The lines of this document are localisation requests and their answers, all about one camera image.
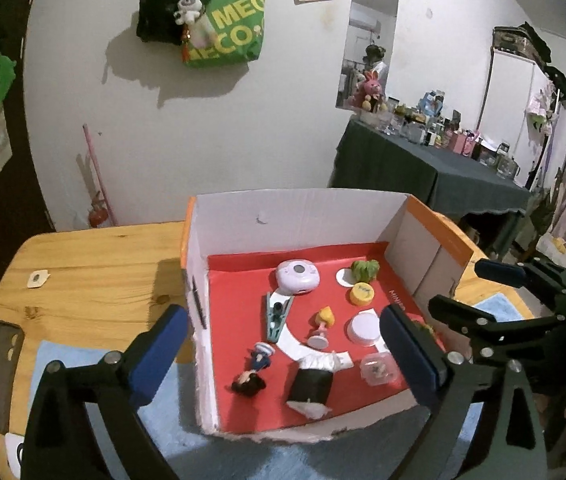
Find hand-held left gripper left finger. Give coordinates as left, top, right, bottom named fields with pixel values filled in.
left=22, top=304, right=190, bottom=480

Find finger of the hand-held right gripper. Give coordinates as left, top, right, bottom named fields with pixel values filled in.
left=428, top=295, right=566, bottom=361
left=474, top=259, right=566, bottom=294

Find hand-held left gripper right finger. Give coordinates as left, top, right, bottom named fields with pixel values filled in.
left=380, top=304, right=548, bottom=480

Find small clear plastic container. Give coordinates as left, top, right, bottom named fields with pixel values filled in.
left=360, top=352, right=398, bottom=387

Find yellow round cap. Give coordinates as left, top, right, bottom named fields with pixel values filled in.
left=349, top=282, right=375, bottom=307

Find black-headed mouse figurine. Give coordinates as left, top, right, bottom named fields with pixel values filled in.
left=230, top=341, right=276, bottom=398

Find blond figurine with pink base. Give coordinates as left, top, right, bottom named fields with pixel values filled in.
left=308, top=306, right=336, bottom=350

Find black and white bundle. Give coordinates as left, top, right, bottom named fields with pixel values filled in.
left=285, top=350, right=356, bottom=418

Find teal plastic clip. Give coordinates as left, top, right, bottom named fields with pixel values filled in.
left=263, top=292, right=295, bottom=343

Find lilac round case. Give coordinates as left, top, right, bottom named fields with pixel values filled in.
left=275, top=259, right=320, bottom=297

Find orange cardboard box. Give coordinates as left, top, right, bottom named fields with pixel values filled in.
left=179, top=187, right=488, bottom=445

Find blue fluffy towel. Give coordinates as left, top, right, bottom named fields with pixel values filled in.
left=28, top=292, right=536, bottom=480

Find side table with dark cloth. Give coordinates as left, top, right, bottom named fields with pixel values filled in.
left=328, top=119, right=534, bottom=261

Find row of small bottles and boxes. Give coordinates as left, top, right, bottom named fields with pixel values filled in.
left=358, top=90, right=521, bottom=178

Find white cabinet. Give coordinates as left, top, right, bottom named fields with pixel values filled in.
left=478, top=47, right=551, bottom=193

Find hanging clothes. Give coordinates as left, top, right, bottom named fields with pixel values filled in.
left=525, top=62, right=566, bottom=136

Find white square charger device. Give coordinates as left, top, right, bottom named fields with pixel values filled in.
left=6, top=432, right=26, bottom=476

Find pink stick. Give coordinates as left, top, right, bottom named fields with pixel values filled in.
left=82, top=124, right=119, bottom=228

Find dark brown door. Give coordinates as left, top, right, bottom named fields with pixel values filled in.
left=0, top=0, right=64, bottom=236

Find pink rabbit plush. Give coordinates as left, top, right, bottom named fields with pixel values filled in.
left=354, top=71, right=384, bottom=110

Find patterned storage bag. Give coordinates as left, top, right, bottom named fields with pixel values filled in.
left=493, top=22, right=551, bottom=61

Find green plush toy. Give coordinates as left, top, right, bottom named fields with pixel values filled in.
left=0, top=54, right=16, bottom=98

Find green tote bag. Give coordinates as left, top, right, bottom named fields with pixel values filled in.
left=180, top=0, right=267, bottom=69

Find black bag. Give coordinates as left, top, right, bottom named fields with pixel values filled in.
left=136, top=0, right=204, bottom=45

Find wall mirror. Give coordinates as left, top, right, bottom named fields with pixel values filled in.
left=335, top=0, right=400, bottom=111

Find panda plush keychain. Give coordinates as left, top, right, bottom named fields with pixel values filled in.
left=173, top=0, right=206, bottom=26

